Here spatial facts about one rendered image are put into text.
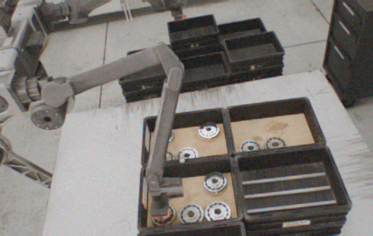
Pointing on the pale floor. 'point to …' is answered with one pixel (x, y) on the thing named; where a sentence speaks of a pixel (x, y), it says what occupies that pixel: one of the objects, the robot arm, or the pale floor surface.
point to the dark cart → (361, 48)
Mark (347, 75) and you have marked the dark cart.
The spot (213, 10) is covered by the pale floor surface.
